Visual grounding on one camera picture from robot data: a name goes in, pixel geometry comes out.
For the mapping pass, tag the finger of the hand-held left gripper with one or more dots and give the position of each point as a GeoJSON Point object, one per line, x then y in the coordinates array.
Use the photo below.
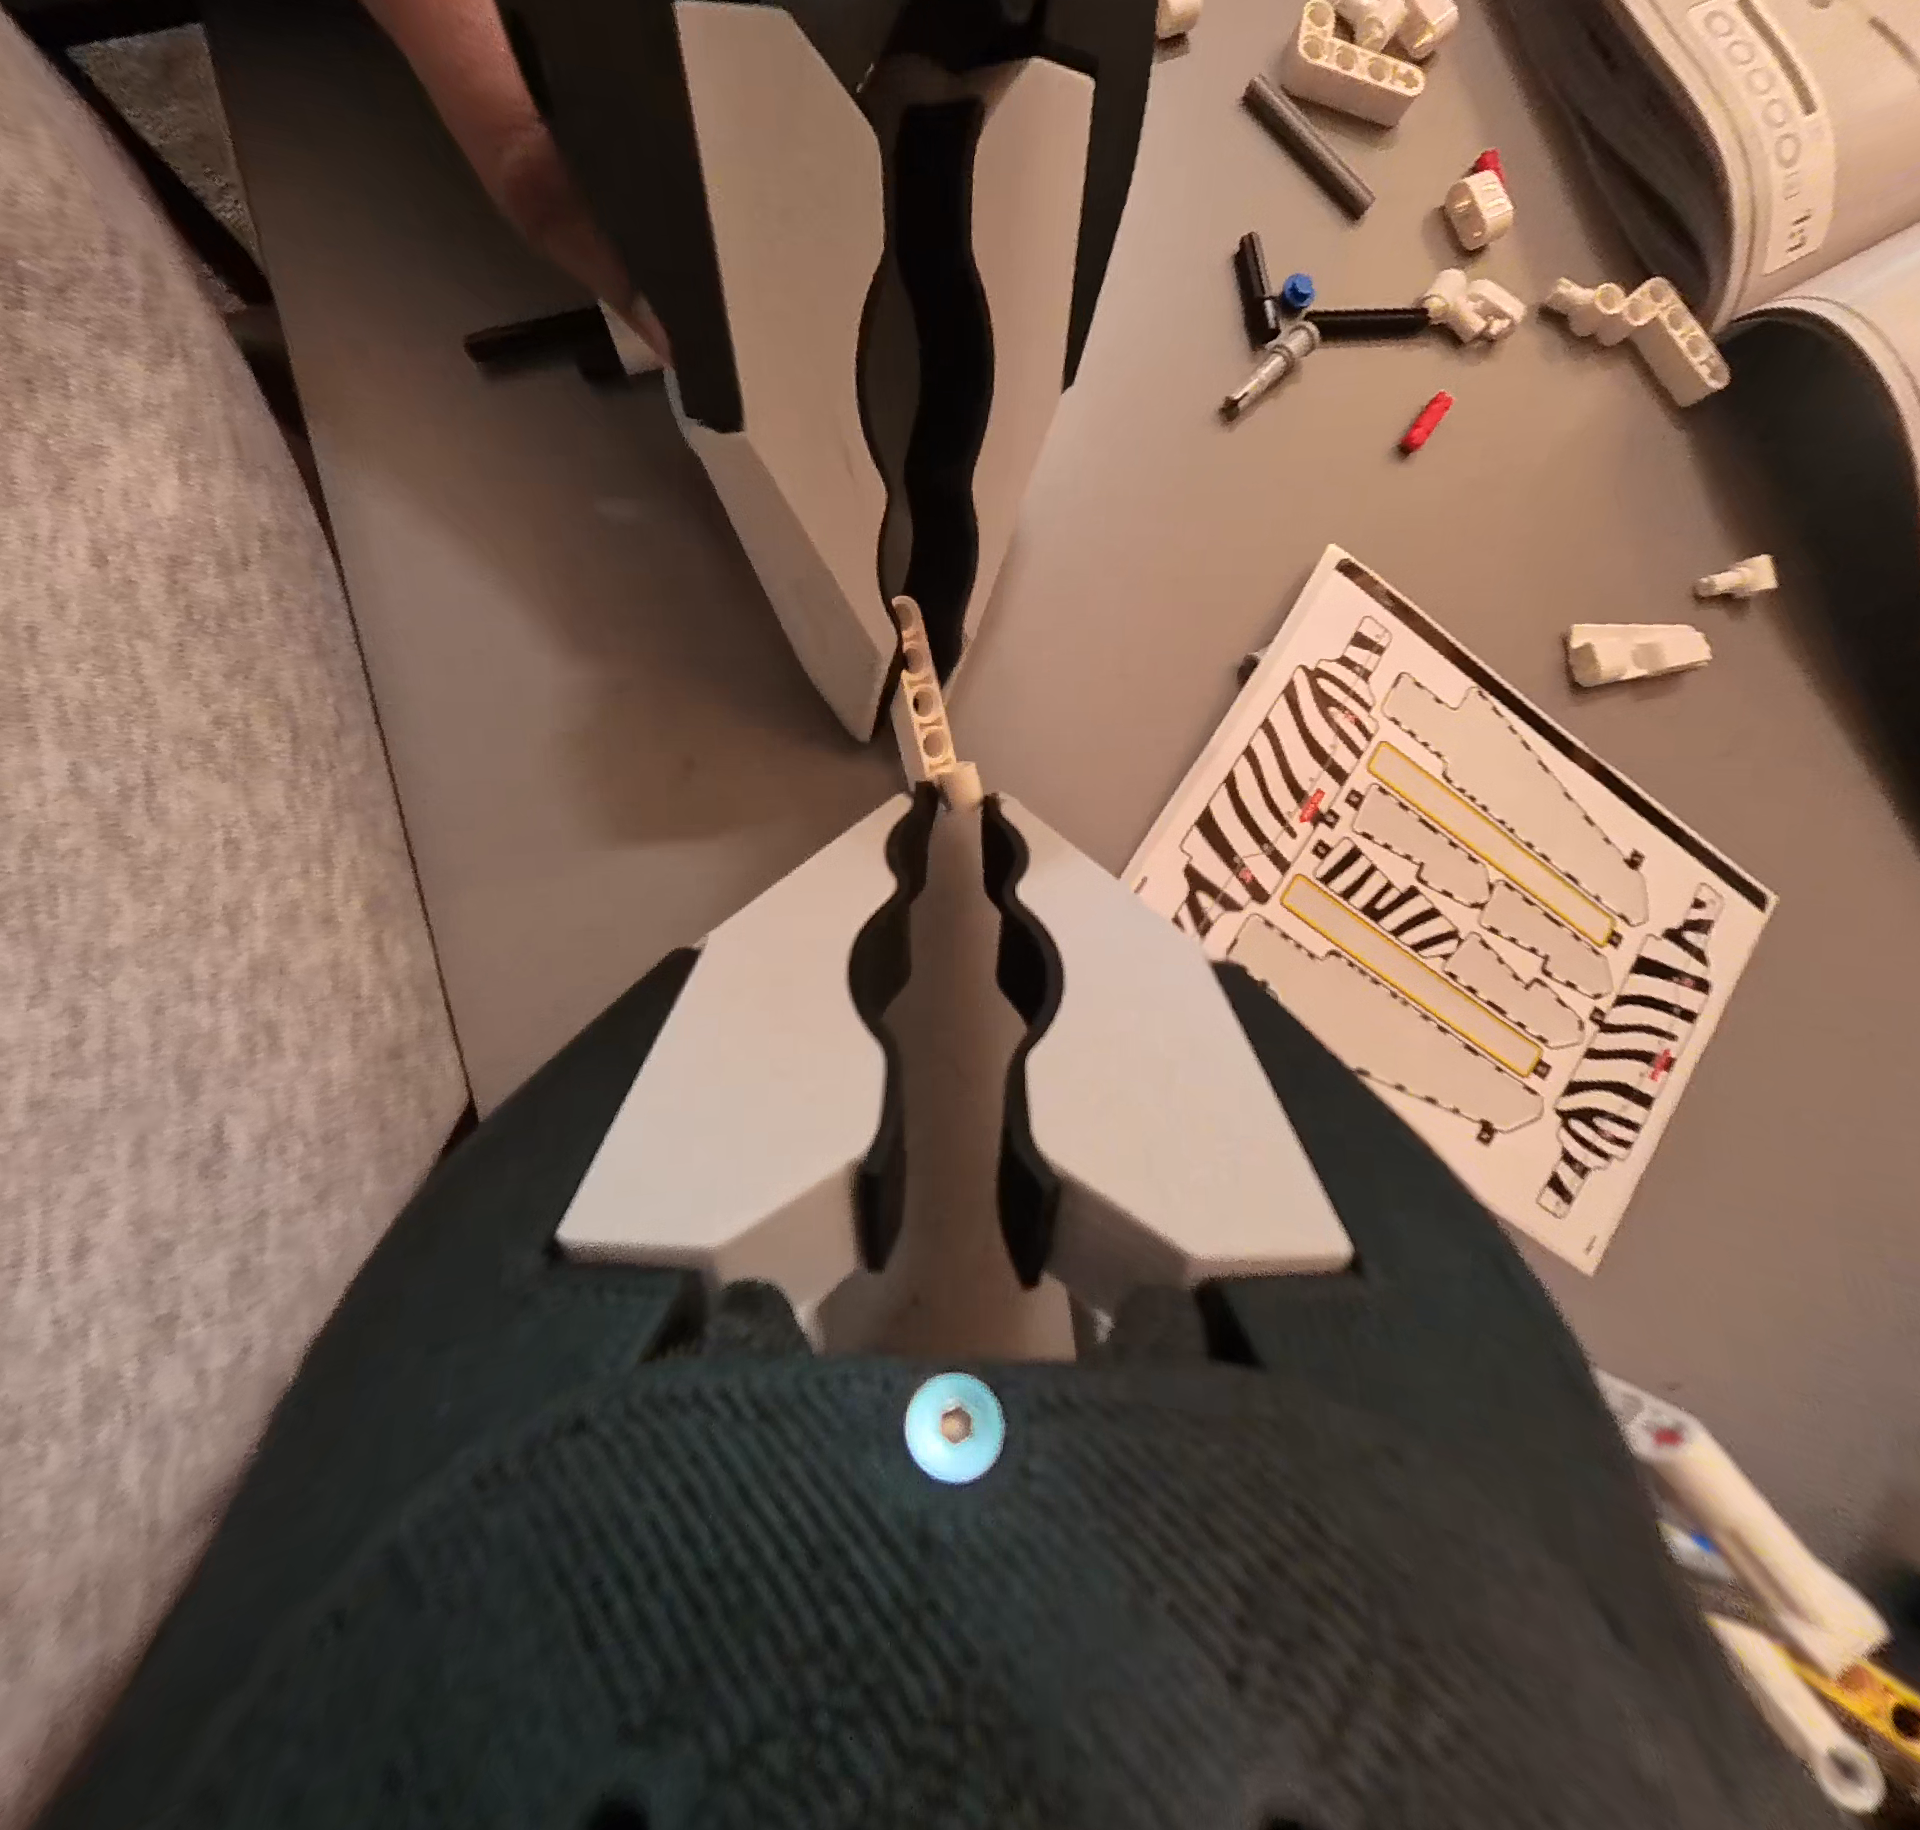
{"type": "Point", "coordinates": [1036, 300]}
{"type": "Point", "coordinates": [780, 361]}

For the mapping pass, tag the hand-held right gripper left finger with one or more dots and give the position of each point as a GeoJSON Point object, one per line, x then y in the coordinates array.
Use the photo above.
{"type": "Point", "coordinates": [720, 1111]}

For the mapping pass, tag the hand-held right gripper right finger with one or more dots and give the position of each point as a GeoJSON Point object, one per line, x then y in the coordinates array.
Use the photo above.
{"type": "Point", "coordinates": [1170, 1111]}

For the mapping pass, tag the white five-hole lego beam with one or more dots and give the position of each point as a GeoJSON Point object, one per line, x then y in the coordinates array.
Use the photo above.
{"type": "Point", "coordinates": [927, 690]}

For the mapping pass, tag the tan lego pin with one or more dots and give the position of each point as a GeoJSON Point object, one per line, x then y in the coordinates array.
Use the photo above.
{"type": "Point", "coordinates": [961, 786]}

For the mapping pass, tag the black lego pin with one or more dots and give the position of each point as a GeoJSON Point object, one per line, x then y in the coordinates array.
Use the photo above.
{"type": "Point", "coordinates": [1254, 286]}

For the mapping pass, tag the grey lego pin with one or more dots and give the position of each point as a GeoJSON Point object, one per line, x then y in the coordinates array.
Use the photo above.
{"type": "Point", "coordinates": [1271, 372]}

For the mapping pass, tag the dark grey lego axle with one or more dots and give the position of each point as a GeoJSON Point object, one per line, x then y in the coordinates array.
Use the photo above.
{"type": "Point", "coordinates": [1305, 143]}

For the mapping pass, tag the white short lego beam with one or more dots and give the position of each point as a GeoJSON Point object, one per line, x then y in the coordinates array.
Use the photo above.
{"type": "Point", "coordinates": [1351, 67]}

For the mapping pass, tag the red lego pin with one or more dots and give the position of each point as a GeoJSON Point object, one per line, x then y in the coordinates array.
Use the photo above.
{"type": "Point", "coordinates": [1427, 424]}

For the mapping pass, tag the white and red lego piece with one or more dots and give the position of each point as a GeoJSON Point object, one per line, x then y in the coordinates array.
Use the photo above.
{"type": "Point", "coordinates": [1476, 203]}

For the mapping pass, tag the white bent lego beam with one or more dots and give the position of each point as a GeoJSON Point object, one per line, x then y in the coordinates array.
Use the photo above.
{"type": "Point", "coordinates": [1651, 337]}

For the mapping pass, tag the white lego panel piece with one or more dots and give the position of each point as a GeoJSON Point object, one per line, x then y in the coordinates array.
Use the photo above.
{"type": "Point", "coordinates": [1635, 652]}

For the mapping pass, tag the open lego instruction booklet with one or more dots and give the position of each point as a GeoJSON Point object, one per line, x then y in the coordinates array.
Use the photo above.
{"type": "Point", "coordinates": [1726, 105]}

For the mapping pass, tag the white and yellow lego assembly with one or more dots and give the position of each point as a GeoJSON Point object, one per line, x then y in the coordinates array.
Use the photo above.
{"type": "Point", "coordinates": [1755, 1546]}

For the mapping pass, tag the small white lego connector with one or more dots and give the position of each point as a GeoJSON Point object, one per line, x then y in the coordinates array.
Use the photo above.
{"type": "Point", "coordinates": [1741, 578]}

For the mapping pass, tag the person's left hand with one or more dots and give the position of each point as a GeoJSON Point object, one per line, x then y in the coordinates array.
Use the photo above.
{"type": "Point", "coordinates": [496, 135]}

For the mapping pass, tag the black axle with striped piece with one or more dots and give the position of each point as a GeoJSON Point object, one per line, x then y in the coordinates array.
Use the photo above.
{"type": "Point", "coordinates": [541, 345]}

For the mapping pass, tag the black axle with white connector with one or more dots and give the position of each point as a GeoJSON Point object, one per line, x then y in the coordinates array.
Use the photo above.
{"type": "Point", "coordinates": [1410, 316]}

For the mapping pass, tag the zebra striped sticker sheet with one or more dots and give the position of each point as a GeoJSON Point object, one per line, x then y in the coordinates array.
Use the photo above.
{"type": "Point", "coordinates": [1470, 840]}

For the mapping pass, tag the person's grey sweatshirt torso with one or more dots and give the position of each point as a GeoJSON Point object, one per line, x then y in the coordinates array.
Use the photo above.
{"type": "Point", "coordinates": [151, 810]}

